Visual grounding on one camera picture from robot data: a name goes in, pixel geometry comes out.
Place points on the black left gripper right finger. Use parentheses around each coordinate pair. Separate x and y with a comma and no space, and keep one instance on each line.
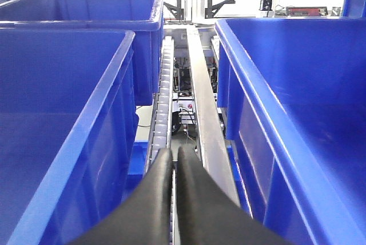
(206,215)

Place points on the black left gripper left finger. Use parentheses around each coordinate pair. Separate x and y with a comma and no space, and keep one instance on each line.
(144,218)

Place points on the steel divider rail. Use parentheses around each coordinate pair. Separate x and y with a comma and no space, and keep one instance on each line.
(212,146)

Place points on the right large blue bin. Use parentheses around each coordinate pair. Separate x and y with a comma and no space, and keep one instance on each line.
(294,94)

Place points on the white roller track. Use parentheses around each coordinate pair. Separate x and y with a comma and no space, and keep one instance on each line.
(161,122)

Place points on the near left blue bin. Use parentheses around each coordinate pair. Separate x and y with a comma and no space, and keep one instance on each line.
(68,124)

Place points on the far left blue bin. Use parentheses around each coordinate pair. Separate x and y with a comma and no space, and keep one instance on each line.
(143,17)

